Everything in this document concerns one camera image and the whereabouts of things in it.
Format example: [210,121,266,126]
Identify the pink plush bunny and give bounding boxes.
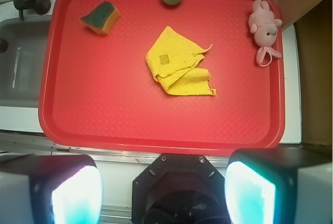
[248,0,283,67]

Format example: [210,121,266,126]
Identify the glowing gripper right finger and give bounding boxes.
[224,148,332,223]

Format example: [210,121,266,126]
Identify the grey sink basin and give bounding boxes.
[1,16,51,108]

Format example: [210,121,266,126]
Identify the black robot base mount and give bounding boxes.
[131,154,231,223]

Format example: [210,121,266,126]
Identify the yellow knitted cloth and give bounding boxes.
[146,26,216,96]

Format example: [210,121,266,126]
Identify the red plastic tray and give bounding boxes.
[39,0,285,156]

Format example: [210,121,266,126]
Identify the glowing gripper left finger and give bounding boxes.
[1,154,103,223]

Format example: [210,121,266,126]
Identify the brown cardboard panel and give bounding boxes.
[274,0,332,147]

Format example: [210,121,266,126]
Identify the yellow green scrub sponge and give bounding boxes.
[80,1,120,35]

